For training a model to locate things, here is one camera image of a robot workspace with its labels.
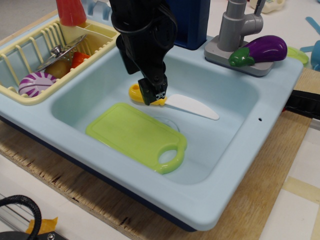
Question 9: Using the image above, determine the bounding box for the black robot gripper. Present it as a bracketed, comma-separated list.
[116, 15, 178, 106]

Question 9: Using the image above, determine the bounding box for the yellow handled white toy knife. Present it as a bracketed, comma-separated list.
[128, 83, 220, 121]

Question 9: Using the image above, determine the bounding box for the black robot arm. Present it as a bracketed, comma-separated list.
[110, 0, 178, 105]

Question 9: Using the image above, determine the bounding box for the green plastic cutting board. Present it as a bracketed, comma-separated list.
[85, 102, 188, 174]

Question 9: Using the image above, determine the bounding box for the wooden base board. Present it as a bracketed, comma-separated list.
[0, 67, 320, 240]

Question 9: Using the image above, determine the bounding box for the orange toy carrot piece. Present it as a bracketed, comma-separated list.
[71, 51, 90, 69]

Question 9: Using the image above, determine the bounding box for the light blue toy sink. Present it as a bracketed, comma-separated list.
[0, 45, 303, 231]

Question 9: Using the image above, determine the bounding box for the dark blue plastic box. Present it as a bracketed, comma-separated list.
[167, 0, 211, 50]

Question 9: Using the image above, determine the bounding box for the yellow toy potato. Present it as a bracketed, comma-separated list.
[44, 60, 71, 79]

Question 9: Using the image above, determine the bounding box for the blue plate holder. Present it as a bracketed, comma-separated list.
[82, 0, 112, 22]

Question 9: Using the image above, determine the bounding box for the grey toy faucet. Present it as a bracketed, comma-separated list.
[204, 0, 274, 77]

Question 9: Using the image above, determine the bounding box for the metal pot lid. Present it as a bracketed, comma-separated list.
[36, 34, 87, 72]

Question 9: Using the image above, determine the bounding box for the red plastic cup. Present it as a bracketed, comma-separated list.
[56, 0, 87, 27]

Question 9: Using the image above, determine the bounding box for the purple white toy onion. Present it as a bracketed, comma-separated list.
[18, 72, 57, 98]

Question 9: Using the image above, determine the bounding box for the purple toy eggplant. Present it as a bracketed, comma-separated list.
[228, 35, 288, 67]

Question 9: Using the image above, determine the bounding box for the cream yellow dish rack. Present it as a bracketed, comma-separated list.
[0, 18, 119, 106]

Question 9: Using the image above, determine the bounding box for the lime green plastic plate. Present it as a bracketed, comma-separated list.
[287, 46, 309, 66]

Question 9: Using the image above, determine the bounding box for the cream white toy object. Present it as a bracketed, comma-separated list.
[249, 0, 285, 16]

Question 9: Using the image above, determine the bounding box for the black clamp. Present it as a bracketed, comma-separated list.
[283, 90, 320, 120]

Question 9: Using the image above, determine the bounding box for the blue plastic utensil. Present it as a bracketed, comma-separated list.
[300, 16, 320, 72]

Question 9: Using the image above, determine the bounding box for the yellow tape piece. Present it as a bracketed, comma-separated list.
[25, 217, 58, 235]

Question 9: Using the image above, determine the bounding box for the black cable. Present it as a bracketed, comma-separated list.
[0, 194, 43, 237]

